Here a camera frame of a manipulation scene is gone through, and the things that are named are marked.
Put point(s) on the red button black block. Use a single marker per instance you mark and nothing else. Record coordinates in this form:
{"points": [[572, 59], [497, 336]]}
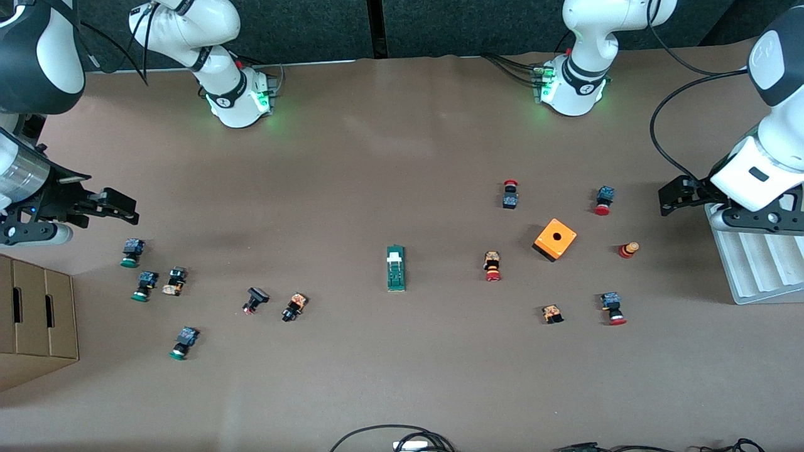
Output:
{"points": [[510, 194]]}

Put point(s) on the green push button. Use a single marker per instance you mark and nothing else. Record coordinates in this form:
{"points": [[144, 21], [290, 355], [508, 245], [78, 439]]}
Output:
{"points": [[184, 341], [145, 284], [131, 251]]}

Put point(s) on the grey ribbed tray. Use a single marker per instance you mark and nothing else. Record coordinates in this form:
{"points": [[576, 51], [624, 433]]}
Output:
{"points": [[760, 270]]}

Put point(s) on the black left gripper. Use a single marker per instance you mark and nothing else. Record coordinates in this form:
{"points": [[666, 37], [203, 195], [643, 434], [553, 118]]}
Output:
{"points": [[693, 186]]}

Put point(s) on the brown paper table cover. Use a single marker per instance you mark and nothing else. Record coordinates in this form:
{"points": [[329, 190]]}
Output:
{"points": [[377, 364]]}

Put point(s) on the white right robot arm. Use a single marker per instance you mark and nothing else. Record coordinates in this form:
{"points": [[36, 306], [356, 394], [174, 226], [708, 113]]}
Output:
{"points": [[220, 94]]}

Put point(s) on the red mushroom button orange block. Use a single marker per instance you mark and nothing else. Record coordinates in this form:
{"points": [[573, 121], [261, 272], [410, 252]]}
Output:
{"points": [[492, 265]]}

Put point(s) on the red yellow mushroom button head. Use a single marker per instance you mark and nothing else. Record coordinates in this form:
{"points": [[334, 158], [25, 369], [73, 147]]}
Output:
{"points": [[628, 250]]}

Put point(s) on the small orange contact block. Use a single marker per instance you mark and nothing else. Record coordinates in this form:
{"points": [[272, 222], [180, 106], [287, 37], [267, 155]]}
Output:
{"points": [[552, 313]]}

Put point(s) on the black square push button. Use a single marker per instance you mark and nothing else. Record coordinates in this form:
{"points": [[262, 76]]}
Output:
{"points": [[254, 299]]}

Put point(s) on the black button orange block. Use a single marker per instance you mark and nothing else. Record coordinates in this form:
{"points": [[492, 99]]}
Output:
{"points": [[294, 306]]}

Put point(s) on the red button blue block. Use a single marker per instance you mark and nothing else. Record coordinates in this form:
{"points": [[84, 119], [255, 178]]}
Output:
{"points": [[612, 307], [603, 199]]}

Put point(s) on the white power strip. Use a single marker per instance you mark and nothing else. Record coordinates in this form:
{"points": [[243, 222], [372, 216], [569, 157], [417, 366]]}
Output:
{"points": [[411, 446]]}

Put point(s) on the green load switch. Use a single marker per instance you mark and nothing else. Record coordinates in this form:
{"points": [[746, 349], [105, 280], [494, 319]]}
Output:
{"points": [[396, 270]]}

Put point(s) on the orange button enclosure box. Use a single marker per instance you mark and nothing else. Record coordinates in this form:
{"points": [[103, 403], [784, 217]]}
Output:
{"points": [[555, 239]]}

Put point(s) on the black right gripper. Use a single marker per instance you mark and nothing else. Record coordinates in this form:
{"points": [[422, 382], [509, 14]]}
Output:
{"points": [[65, 194]]}

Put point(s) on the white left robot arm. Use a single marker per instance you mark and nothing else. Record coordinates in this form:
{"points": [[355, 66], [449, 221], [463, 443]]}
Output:
{"points": [[584, 81]]}

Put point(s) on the brown cardboard box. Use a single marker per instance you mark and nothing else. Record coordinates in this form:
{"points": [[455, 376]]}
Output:
{"points": [[31, 326]]}

